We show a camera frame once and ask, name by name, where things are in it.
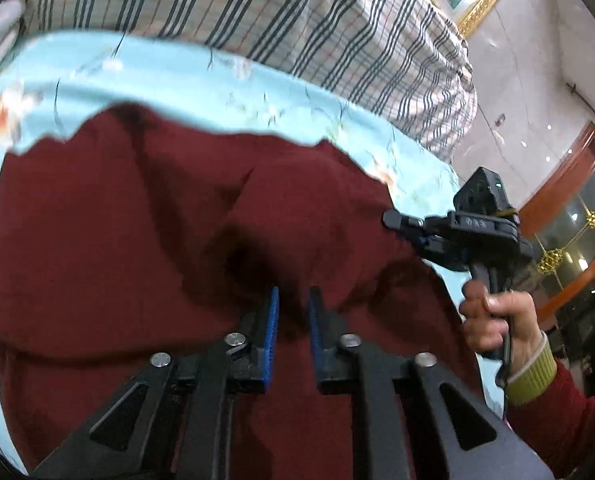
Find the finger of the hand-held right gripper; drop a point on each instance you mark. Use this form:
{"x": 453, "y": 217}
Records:
{"x": 440, "y": 255}
{"x": 402, "y": 221}

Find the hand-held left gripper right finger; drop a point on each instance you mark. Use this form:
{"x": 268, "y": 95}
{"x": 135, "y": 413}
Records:
{"x": 316, "y": 332}

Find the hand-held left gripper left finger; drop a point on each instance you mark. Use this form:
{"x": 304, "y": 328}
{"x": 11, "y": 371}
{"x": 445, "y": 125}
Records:
{"x": 272, "y": 332}

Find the dark red knit sweater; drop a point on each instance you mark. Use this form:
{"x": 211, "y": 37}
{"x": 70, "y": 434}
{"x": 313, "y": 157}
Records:
{"x": 177, "y": 240}

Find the person's right forearm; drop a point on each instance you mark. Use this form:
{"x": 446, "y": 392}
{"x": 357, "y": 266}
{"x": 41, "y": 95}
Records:
{"x": 557, "y": 405}

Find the person's right hand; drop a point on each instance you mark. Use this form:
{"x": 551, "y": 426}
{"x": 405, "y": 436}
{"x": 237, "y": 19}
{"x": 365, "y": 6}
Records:
{"x": 502, "y": 322}

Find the gold door ornament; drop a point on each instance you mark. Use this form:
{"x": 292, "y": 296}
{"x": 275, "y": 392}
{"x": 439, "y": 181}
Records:
{"x": 551, "y": 261}

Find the wooden framed glass door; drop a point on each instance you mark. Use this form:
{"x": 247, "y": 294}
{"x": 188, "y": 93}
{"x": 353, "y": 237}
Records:
{"x": 572, "y": 195}

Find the beige plaid quilt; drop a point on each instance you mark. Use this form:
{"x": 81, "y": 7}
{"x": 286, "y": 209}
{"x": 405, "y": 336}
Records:
{"x": 297, "y": 15}

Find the light blue floral bed sheet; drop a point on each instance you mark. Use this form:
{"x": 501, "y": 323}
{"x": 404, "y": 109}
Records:
{"x": 202, "y": 90}

